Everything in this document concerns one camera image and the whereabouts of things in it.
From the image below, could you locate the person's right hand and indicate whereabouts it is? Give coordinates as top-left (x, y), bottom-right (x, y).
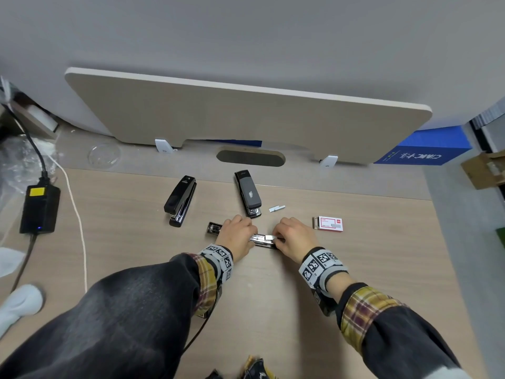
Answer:
top-left (272, 217), bottom-right (320, 264)

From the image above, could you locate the person's left hand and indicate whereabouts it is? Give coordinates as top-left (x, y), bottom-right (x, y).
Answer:
top-left (215, 215), bottom-right (258, 262)

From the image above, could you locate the person's right forearm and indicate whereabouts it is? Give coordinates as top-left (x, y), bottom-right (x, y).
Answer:
top-left (316, 272), bottom-right (463, 379)

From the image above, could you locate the person's left forearm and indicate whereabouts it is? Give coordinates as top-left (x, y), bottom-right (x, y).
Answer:
top-left (0, 252), bottom-right (221, 379)

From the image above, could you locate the left marker wristband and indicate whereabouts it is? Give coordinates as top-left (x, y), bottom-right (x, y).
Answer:
top-left (197, 244), bottom-right (234, 282)

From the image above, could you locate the marker wristband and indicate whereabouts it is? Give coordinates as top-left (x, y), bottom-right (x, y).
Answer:
top-left (197, 244), bottom-right (234, 282)
top-left (298, 247), bottom-right (349, 291)

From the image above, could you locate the black grey stapler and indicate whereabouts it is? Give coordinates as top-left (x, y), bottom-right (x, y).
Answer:
top-left (234, 170), bottom-right (262, 219)

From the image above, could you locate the right marker wristband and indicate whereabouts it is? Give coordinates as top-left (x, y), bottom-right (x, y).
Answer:
top-left (298, 247), bottom-right (349, 291)

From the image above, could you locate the white red staple box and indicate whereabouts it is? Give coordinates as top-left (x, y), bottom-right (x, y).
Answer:
top-left (313, 216), bottom-right (344, 233)

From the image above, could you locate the black glossy stapler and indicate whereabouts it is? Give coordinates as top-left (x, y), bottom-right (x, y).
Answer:
top-left (163, 175), bottom-right (197, 228)

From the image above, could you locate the beige desk divider panel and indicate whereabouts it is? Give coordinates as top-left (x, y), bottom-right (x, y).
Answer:
top-left (65, 67), bottom-right (433, 166)

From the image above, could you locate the black yellow patterned cloth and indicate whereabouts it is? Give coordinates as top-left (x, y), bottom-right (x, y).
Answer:
top-left (241, 355), bottom-right (277, 379)

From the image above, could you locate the clear round plastic lid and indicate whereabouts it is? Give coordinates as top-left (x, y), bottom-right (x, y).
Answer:
top-left (88, 143), bottom-right (121, 169)

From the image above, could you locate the blue box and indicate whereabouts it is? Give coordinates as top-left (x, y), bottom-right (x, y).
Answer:
top-left (373, 126), bottom-right (473, 166)

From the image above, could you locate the black power adapter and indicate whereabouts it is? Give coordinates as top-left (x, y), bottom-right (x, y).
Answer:
top-left (19, 184), bottom-right (61, 235)

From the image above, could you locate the brown cardboard box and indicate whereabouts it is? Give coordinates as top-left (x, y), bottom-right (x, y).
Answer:
top-left (460, 150), bottom-right (505, 191)

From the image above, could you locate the grey cabinet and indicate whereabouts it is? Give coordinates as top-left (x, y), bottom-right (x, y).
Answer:
top-left (469, 96), bottom-right (505, 155)

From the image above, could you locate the white paper sheet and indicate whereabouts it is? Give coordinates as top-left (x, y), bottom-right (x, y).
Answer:
top-left (0, 247), bottom-right (27, 278)

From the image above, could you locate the white rounded object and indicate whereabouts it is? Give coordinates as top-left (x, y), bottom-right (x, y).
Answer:
top-left (0, 283), bottom-right (45, 339)

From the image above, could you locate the open beige box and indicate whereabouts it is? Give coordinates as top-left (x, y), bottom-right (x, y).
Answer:
top-left (0, 77), bottom-right (60, 141)

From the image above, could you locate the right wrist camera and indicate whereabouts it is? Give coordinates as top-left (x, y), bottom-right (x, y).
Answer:
top-left (313, 287), bottom-right (339, 317)

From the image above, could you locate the oval cable grommet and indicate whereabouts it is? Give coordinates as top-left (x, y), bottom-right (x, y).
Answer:
top-left (216, 149), bottom-right (286, 168)

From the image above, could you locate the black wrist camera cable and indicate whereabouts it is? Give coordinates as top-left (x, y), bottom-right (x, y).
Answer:
top-left (181, 300), bottom-right (218, 356)

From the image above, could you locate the white cable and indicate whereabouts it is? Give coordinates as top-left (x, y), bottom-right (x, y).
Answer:
top-left (41, 148), bottom-right (88, 294)

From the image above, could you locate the black power cable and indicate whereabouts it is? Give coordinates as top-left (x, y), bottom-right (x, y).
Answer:
top-left (0, 88), bottom-right (50, 294)

